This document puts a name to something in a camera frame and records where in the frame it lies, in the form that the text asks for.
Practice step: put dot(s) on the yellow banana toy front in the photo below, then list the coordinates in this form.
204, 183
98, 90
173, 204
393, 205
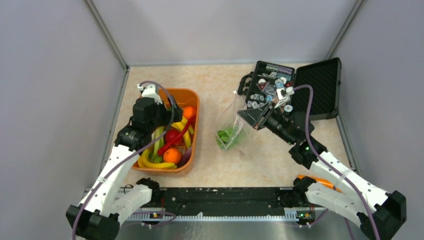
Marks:
143, 162

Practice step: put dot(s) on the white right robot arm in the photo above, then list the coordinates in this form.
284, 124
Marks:
378, 213

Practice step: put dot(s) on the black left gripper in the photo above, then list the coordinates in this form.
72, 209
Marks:
168, 114

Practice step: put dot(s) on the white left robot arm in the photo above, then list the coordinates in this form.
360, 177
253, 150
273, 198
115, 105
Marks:
100, 215

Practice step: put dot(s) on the green napa cabbage toy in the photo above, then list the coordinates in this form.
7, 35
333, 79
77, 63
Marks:
229, 139

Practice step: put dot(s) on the orange plastic bin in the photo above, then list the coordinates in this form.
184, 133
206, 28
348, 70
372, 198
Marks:
184, 97

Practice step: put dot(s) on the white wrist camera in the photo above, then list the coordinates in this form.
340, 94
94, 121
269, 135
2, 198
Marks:
149, 94
283, 96

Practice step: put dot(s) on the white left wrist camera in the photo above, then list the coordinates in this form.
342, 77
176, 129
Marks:
149, 94

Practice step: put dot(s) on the orange fruit toy back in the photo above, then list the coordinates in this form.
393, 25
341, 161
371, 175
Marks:
189, 112

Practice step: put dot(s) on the red chili pepper toy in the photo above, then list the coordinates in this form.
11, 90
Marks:
184, 131

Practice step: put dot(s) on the orange fruit toy front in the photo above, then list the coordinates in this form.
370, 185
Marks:
172, 155

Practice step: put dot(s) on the orange carrot toy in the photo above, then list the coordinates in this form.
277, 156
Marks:
324, 182

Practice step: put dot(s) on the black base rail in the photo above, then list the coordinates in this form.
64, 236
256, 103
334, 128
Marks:
226, 201

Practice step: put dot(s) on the red apple toy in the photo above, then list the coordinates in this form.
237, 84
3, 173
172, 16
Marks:
172, 137

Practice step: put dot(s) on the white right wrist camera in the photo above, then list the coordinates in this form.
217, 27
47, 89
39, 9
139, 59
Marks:
283, 96

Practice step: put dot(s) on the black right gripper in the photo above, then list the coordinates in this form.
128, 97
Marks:
257, 118

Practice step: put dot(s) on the orange fruit toy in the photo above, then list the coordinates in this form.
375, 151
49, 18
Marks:
189, 112
172, 155

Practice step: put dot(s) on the black poker chip case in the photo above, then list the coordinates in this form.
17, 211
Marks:
261, 86

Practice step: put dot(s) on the clear zip top bag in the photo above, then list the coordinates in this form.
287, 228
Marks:
229, 118

